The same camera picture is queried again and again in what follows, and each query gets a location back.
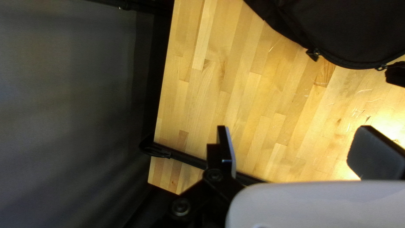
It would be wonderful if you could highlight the black backpack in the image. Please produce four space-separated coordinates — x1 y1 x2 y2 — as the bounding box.
244 0 405 88

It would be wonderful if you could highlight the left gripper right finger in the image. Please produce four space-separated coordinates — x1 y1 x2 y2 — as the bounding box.
346 125 405 180

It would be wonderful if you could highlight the black frame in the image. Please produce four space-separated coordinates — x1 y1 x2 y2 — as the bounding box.
85 0 268 228

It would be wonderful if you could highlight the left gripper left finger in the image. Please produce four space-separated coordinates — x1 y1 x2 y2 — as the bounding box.
169 126 247 228

